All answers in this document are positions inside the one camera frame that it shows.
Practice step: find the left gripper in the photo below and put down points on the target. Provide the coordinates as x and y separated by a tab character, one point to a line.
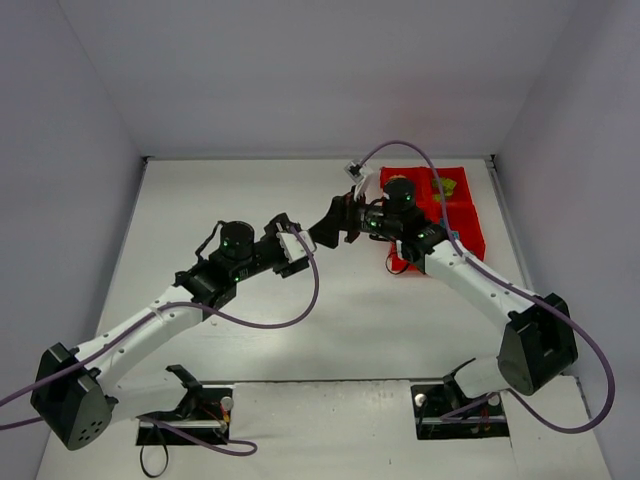
279	248

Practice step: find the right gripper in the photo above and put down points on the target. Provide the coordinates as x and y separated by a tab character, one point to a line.
350	220

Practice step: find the large green lego brick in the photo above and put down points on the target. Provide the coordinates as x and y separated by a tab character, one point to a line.
448	187

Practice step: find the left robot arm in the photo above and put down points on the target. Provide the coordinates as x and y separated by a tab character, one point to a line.
80	391

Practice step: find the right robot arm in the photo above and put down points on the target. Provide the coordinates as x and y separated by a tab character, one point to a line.
536	346

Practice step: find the red four-compartment tray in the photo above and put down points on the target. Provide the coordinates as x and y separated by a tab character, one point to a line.
461	211

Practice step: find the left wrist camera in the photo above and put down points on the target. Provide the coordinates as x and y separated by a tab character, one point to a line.
296	245

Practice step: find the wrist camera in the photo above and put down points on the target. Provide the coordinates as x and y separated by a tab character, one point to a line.
361	175
296	245

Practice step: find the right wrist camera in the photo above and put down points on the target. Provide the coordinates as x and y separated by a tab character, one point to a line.
361	175

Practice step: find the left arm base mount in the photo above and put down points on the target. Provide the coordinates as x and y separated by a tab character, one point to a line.
202	410

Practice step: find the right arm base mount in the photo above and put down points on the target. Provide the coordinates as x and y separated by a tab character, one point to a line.
442	412

